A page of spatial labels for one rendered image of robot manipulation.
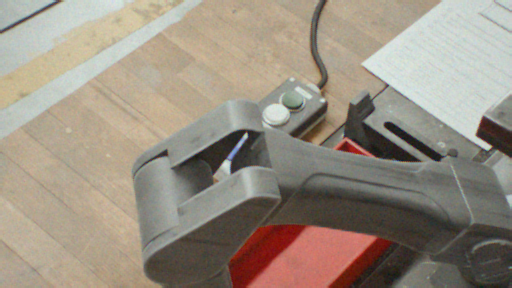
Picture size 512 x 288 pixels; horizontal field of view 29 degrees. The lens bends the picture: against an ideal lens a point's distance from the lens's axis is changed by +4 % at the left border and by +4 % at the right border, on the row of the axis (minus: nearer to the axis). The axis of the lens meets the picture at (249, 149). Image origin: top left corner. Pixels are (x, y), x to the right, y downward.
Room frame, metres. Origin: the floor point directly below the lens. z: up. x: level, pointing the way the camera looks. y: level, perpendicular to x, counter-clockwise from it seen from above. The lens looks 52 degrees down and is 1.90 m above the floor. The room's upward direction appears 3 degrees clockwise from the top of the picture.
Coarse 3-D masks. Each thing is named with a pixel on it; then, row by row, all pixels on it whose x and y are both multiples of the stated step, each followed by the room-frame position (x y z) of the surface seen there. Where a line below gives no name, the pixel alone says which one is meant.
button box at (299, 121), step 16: (320, 0) 1.05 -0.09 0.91; (320, 64) 0.93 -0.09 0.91; (288, 80) 0.88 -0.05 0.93; (272, 96) 0.85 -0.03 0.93; (304, 96) 0.85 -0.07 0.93; (320, 96) 0.85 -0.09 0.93; (288, 112) 0.82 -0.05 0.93; (304, 112) 0.82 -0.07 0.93; (320, 112) 0.83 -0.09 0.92; (272, 128) 0.79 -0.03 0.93; (288, 128) 0.79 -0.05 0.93; (304, 128) 0.81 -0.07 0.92
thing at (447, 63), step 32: (448, 0) 1.07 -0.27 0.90; (480, 0) 1.07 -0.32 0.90; (416, 32) 1.00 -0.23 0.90; (448, 32) 1.01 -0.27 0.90; (480, 32) 1.01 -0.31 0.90; (384, 64) 0.94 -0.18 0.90; (416, 64) 0.94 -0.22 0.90; (448, 64) 0.95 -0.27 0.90; (480, 64) 0.95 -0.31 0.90; (416, 96) 0.88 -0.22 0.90; (448, 96) 0.89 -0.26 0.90; (480, 96) 0.89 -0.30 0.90
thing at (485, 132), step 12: (504, 96) 0.68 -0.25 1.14; (492, 108) 0.66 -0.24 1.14; (504, 108) 0.66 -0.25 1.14; (480, 120) 0.65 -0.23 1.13; (492, 120) 0.65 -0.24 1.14; (504, 120) 0.65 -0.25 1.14; (480, 132) 0.65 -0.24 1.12; (492, 132) 0.64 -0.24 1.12; (504, 132) 0.64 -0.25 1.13; (492, 144) 0.64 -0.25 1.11; (504, 144) 0.63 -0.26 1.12
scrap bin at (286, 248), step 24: (264, 240) 0.64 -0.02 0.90; (288, 240) 0.64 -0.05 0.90; (312, 240) 0.64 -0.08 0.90; (336, 240) 0.64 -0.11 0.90; (360, 240) 0.64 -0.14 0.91; (384, 240) 0.63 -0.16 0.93; (240, 264) 0.60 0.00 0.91; (264, 264) 0.60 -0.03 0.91; (288, 264) 0.60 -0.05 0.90; (312, 264) 0.61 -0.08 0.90; (336, 264) 0.61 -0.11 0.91; (360, 264) 0.59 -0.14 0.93
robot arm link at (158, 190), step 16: (160, 160) 0.44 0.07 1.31; (192, 160) 0.45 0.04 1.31; (144, 176) 0.43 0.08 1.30; (160, 176) 0.43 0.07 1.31; (176, 176) 0.43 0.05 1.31; (192, 176) 0.43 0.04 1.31; (208, 176) 0.44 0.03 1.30; (144, 192) 0.42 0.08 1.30; (160, 192) 0.42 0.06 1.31; (176, 192) 0.41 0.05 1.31; (192, 192) 0.42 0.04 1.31; (144, 208) 0.41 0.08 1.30; (160, 208) 0.40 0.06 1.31; (176, 208) 0.40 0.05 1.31; (144, 224) 0.39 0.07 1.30; (160, 224) 0.39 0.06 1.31; (176, 224) 0.39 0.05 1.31; (144, 240) 0.38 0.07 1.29; (224, 272) 0.40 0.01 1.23
